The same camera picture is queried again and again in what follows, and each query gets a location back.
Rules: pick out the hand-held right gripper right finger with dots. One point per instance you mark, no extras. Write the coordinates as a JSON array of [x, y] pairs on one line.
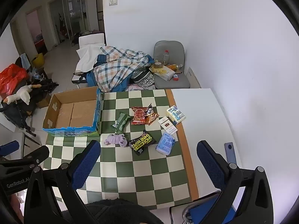
[[210, 163]]

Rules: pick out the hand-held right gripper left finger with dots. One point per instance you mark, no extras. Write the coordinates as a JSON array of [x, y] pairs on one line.
[[86, 165]]

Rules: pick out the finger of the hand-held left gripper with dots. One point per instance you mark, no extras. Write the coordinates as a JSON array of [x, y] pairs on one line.
[[9, 148], [35, 156]]

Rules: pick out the purple cloth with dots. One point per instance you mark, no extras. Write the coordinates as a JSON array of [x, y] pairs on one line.
[[112, 140]]

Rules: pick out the cardboard box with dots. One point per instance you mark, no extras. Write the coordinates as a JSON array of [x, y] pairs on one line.
[[70, 114]]

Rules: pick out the white cigarette box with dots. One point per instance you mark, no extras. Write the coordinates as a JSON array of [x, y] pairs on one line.
[[168, 127]]

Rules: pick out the green packet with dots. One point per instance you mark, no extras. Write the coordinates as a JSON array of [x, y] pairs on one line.
[[121, 121]]

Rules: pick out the white and blue tissue pack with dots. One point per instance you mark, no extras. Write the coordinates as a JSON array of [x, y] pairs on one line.
[[176, 115]]

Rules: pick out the black wipes packet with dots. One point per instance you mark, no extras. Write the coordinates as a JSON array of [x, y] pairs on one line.
[[141, 142]]

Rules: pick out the red snack packet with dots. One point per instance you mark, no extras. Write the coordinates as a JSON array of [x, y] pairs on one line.
[[139, 115]]

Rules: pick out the orange panda snack packet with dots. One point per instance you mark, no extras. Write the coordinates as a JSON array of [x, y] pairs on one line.
[[151, 118]]

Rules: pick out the grey phone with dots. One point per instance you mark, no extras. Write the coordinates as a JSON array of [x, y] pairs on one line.
[[230, 151]]

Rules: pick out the black stroller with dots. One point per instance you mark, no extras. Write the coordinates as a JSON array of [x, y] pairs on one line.
[[16, 114]]

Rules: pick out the blue bag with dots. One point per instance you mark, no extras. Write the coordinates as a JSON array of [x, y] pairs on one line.
[[205, 212]]

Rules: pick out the green checkered tablecloth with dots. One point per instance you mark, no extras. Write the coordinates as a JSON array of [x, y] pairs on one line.
[[140, 172]]

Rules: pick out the white goose plush toy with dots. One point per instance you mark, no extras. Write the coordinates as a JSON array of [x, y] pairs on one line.
[[22, 94]]

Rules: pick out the dark fleece clothing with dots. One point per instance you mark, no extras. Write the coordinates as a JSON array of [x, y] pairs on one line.
[[116, 212]]

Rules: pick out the red plastic bag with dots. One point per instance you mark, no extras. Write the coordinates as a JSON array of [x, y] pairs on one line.
[[11, 77]]

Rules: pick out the light blue cloth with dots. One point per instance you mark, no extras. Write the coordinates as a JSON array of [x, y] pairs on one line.
[[25, 61]]

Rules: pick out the grey cushioned chair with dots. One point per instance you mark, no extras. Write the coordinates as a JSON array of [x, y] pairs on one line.
[[170, 82]]

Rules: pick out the yellow bucket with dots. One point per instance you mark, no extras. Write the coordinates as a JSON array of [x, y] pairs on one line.
[[38, 60]]

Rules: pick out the small red and blue box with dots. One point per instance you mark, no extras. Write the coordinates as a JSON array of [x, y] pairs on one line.
[[175, 77]]

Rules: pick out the pink cloth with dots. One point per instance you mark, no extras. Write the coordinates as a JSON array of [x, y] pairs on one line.
[[137, 88]]

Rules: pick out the plaid blanket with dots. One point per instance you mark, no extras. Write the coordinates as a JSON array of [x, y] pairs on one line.
[[116, 72]]

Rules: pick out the yellow packet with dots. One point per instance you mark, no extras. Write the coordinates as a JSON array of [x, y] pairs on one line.
[[162, 73]]

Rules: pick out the orange snack bag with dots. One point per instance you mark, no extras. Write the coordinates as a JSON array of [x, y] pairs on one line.
[[174, 67]]

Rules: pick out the white cloth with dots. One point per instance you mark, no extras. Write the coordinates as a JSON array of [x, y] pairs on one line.
[[87, 58]]

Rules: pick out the tape roll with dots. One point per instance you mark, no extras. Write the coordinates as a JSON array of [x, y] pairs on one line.
[[158, 65]]

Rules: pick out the clear plastic bottle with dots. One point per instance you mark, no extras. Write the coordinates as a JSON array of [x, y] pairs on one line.
[[166, 57]]

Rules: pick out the white chair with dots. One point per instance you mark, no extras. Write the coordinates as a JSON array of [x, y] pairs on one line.
[[91, 39]]

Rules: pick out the white light switch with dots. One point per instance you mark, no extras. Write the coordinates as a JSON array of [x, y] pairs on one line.
[[113, 1]]

